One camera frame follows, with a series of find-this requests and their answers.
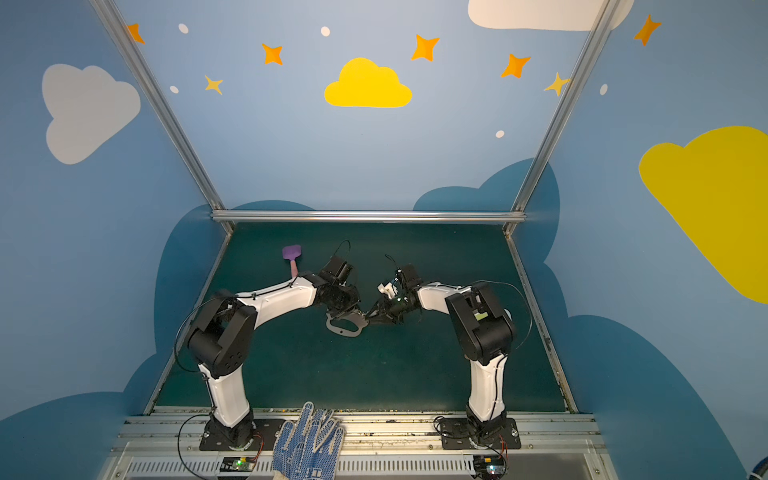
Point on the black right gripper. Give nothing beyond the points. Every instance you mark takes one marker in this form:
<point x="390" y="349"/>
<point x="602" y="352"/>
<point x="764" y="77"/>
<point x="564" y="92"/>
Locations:
<point x="389" y="306"/>

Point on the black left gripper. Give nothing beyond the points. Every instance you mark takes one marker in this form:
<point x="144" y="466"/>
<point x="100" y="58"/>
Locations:
<point x="342" y="299"/>

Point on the silver perforated metal plate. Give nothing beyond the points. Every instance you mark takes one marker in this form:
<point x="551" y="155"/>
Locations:
<point x="348" y="324"/>

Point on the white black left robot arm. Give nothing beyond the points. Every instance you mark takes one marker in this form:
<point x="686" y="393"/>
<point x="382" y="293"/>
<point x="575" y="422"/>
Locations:
<point x="220" y="339"/>

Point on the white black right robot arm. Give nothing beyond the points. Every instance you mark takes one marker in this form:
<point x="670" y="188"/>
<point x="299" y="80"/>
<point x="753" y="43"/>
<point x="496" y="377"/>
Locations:
<point x="484" y="330"/>

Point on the blue dotted work gloves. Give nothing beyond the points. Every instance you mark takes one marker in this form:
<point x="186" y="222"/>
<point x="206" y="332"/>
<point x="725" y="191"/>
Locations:
<point x="310" y="447"/>

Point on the right green circuit board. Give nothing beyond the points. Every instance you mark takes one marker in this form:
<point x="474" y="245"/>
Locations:
<point x="488" y="467"/>

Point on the green circuit board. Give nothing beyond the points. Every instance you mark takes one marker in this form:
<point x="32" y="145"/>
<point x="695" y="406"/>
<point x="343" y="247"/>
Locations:
<point x="237" y="464"/>
<point x="488" y="467"/>

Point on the left green circuit board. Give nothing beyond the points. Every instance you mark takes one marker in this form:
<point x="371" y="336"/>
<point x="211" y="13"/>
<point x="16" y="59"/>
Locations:
<point x="237" y="464"/>

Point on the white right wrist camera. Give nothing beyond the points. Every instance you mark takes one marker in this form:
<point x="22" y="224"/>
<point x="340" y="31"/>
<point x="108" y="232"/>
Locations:
<point x="388" y="290"/>

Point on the purple spade pink handle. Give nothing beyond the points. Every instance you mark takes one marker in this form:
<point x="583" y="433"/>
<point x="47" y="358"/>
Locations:
<point x="291" y="253"/>

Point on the aluminium back frame rail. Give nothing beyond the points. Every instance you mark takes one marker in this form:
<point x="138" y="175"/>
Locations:
<point x="421" y="217"/>

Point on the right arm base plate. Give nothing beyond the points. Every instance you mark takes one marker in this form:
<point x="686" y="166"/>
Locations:
<point x="460" y="433"/>

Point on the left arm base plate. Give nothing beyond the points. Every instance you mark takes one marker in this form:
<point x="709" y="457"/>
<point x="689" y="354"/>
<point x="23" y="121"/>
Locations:
<point x="248" y="435"/>

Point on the aluminium right frame post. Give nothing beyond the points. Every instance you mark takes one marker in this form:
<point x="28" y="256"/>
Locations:
<point x="586" y="61"/>

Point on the aluminium frame post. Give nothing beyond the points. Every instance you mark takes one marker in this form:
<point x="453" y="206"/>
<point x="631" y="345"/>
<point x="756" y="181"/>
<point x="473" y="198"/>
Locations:
<point x="586" y="61"/>
<point x="113" y="22"/>

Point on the aluminium left frame post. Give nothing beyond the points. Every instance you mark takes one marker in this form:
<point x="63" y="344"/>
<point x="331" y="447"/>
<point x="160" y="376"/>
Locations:
<point x="113" y="22"/>

